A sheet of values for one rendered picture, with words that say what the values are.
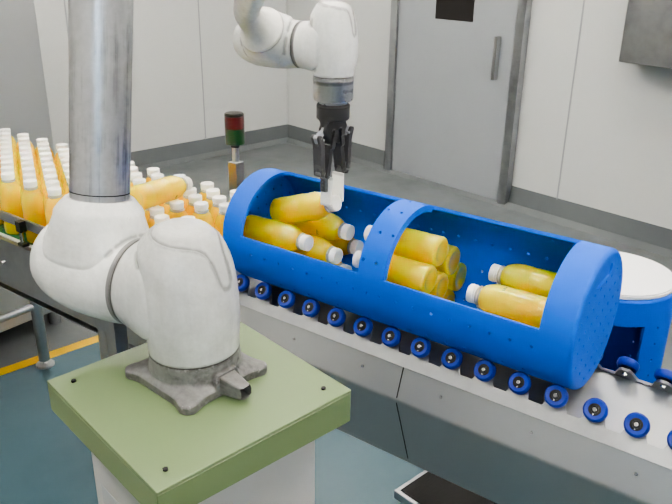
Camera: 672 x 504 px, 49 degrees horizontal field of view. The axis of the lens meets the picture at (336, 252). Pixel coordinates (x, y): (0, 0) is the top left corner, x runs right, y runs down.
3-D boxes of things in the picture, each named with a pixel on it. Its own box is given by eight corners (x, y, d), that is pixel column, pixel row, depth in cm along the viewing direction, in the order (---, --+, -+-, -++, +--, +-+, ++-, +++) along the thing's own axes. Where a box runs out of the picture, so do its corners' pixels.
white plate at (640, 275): (555, 244, 192) (554, 248, 193) (556, 287, 168) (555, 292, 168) (668, 256, 186) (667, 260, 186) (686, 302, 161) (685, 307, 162)
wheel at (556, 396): (570, 388, 138) (572, 389, 140) (547, 380, 141) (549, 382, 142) (562, 410, 137) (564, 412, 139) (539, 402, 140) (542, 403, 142)
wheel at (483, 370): (497, 362, 146) (500, 364, 148) (476, 355, 149) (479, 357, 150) (489, 383, 146) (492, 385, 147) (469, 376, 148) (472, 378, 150)
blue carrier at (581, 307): (563, 419, 137) (580, 286, 125) (227, 293, 185) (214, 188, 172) (613, 347, 157) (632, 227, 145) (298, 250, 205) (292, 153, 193)
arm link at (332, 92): (362, 75, 161) (361, 102, 164) (329, 71, 166) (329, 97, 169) (337, 80, 155) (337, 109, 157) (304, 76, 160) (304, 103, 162)
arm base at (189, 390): (202, 428, 113) (200, 398, 111) (121, 374, 127) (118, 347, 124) (286, 379, 125) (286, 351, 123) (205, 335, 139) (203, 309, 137)
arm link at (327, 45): (365, 74, 163) (313, 69, 168) (367, 0, 157) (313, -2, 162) (344, 81, 154) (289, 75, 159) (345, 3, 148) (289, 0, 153)
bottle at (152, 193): (131, 180, 193) (181, 166, 208) (123, 199, 197) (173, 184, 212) (148, 198, 192) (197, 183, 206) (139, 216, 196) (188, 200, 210)
